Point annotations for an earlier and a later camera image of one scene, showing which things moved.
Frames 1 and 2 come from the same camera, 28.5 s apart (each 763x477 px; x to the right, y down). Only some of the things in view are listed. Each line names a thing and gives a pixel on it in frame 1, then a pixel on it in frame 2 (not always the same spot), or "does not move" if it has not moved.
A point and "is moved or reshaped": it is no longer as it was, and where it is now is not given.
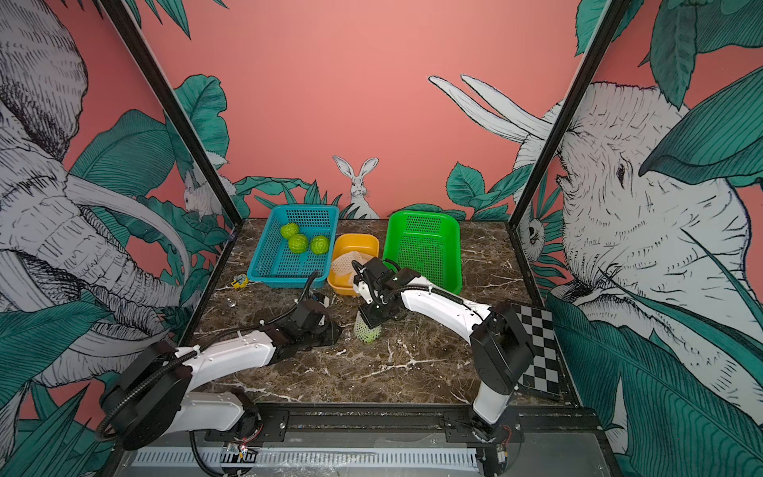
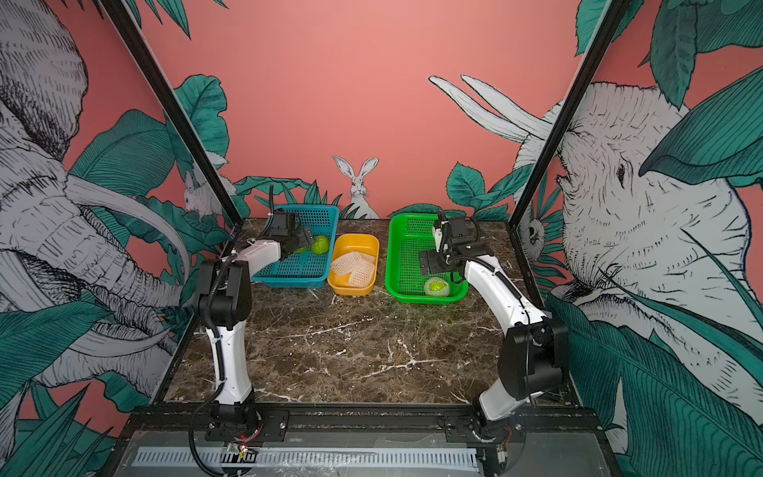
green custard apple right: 320,244 does not move
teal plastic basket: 275,264 does not move
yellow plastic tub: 346,243 does not move
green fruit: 363,332 is moved or reshaped
